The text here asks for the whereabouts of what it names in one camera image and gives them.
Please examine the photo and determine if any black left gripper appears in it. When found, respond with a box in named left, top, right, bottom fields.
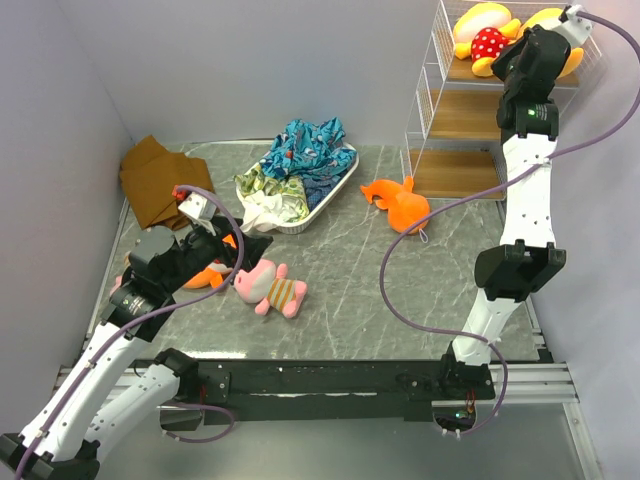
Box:
left=161, top=214, right=272, bottom=294

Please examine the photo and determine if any pink pig plush striped shirt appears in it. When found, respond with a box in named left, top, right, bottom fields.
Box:
left=233, top=259, right=308, bottom=319

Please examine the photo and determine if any yellow plush red dotted dress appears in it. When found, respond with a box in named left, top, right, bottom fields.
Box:
left=516, top=8, right=584, bottom=78

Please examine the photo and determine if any orange fox plush toy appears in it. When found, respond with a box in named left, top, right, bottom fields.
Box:
left=183, top=261, right=232, bottom=290

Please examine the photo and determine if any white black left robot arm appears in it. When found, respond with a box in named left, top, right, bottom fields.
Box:
left=1, top=216, right=273, bottom=479

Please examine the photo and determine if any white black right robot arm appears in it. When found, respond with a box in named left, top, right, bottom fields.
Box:
left=437, top=26, right=570, bottom=399

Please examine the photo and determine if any green white patterned cloth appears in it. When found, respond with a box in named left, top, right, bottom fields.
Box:
left=234, top=163, right=310, bottom=233

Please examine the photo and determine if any white plastic laundry basket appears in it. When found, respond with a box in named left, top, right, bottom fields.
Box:
left=234, top=143, right=359, bottom=234

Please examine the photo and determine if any blue patterned cloth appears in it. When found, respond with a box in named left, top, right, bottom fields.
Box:
left=260, top=117, right=357, bottom=211

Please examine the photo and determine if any brown folded cloth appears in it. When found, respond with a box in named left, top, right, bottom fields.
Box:
left=119, top=135, right=214, bottom=230

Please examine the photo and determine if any orange whale plush toy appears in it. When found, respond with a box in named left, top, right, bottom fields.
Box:
left=360, top=176, right=431, bottom=233

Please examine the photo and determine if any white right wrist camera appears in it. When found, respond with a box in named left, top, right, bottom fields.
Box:
left=554, top=5, right=593, bottom=48

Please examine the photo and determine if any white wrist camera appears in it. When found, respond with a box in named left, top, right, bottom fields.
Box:
left=554, top=5, right=593, bottom=48
left=172, top=185, right=217, bottom=235

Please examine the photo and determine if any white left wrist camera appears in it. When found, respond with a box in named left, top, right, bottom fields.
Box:
left=172, top=185, right=217, bottom=235

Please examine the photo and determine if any white wire wooden shelf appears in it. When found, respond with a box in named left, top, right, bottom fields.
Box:
left=402, top=0, right=604, bottom=203

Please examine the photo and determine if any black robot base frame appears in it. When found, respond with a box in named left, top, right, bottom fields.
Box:
left=49, top=357, right=576, bottom=426

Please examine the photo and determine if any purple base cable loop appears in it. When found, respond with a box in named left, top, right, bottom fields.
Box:
left=160, top=402, right=237, bottom=445

